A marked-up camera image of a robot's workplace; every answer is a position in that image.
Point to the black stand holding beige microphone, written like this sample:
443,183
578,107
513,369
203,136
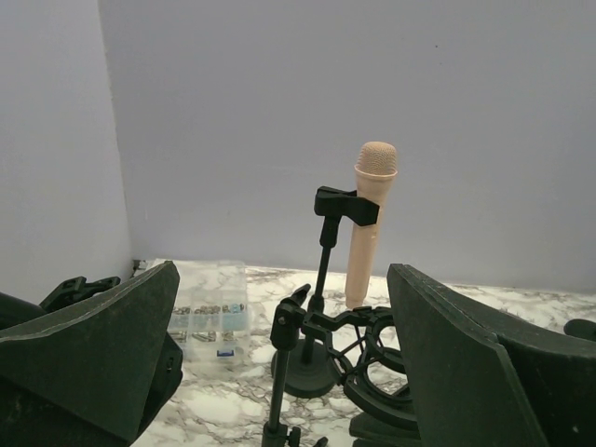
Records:
321,279

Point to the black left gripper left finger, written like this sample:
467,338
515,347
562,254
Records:
88,354

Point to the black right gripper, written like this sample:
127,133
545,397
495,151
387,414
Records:
581,330

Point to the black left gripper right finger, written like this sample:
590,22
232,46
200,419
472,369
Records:
465,389

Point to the black tripod shock-mount stand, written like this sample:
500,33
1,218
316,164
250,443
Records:
353,340

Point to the clear plastic screw box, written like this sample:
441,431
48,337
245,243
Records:
211,320

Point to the beige microphone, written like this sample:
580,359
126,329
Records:
375,172

